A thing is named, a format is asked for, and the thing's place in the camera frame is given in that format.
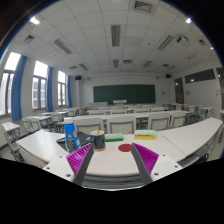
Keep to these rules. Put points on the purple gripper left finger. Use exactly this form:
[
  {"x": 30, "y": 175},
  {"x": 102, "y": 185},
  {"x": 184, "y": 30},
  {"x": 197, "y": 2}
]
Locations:
[{"x": 79, "y": 162}]

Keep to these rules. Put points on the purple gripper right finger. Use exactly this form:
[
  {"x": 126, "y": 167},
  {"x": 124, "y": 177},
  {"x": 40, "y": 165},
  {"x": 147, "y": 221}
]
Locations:
[{"x": 145, "y": 160}]

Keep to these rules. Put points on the blue plastic bottle white cap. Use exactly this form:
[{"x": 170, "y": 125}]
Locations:
[{"x": 71, "y": 137}]

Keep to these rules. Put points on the black object behind bottle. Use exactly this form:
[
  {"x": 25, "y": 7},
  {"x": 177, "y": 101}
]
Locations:
[{"x": 83, "y": 138}]

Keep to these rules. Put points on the red round coaster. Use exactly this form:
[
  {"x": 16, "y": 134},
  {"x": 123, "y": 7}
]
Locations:
[{"x": 125, "y": 147}]

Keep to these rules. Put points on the yellow green sponge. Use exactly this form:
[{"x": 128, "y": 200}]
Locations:
[{"x": 145, "y": 134}]

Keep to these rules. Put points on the dark paper cup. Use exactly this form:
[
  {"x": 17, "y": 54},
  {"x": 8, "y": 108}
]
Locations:
[{"x": 98, "y": 140}]

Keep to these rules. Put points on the white chair left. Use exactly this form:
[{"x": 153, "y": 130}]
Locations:
[{"x": 87, "y": 125}]

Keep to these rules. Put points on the white chair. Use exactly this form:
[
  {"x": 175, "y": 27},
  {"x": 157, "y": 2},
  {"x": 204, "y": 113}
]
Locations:
[
  {"x": 121, "y": 124},
  {"x": 158, "y": 121},
  {"x": 87, "y": 125}
]

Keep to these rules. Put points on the white chair right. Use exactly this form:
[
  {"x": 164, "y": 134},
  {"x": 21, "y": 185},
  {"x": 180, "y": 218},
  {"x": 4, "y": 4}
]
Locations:
[{"x": 158, "y": 121}]

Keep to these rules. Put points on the white chair centre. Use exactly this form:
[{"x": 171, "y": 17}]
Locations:
[{"x": 121, "y": 124}]

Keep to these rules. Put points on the blue curtain middle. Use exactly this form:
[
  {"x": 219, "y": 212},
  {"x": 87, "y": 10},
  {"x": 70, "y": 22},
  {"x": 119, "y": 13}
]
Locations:
[{"x": 49, "y": 102}]

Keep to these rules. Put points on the blue curtain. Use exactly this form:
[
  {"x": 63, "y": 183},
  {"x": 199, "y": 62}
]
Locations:
[
  {"x": 49, "y": 102},
  {"x": 16, "y": 113}
]

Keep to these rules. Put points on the green chalkboard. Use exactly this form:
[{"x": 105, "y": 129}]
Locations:
[{"x": 133, "y": 94}]

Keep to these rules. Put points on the white desk far left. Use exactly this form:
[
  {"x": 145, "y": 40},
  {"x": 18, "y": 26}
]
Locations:
[{"x": 11, "y": 131}]

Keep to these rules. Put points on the blue curtain left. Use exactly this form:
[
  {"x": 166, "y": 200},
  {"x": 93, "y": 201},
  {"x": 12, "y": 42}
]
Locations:
[{"x": 16, "y": 113}]

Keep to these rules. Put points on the ceiling projector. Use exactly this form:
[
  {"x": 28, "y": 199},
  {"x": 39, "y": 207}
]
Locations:
[{"x": 184, "y": 41}]

